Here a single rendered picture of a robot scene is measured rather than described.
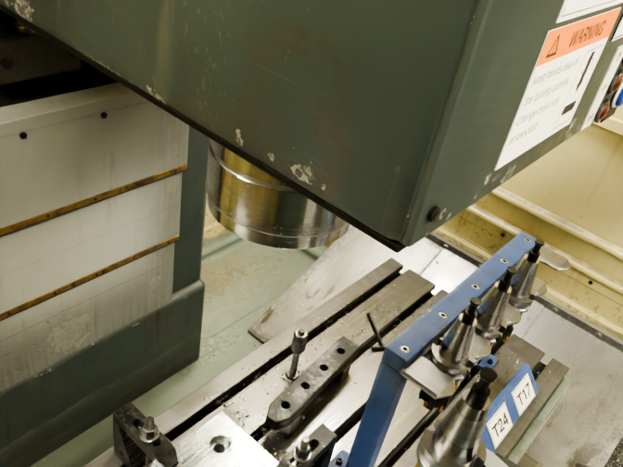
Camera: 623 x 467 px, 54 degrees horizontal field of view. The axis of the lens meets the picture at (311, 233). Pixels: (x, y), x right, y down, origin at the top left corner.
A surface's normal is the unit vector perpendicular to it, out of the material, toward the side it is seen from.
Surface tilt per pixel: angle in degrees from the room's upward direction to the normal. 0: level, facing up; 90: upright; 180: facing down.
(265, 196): 90
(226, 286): 0
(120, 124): 90
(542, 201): 90
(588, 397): 24
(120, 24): 90
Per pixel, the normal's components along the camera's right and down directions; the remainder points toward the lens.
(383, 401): -0.65, 0.35
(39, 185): 0.74, 0.48
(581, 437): -0.11, -0.59
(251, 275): 0.16, -0.80
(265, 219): -0.19, 0.54
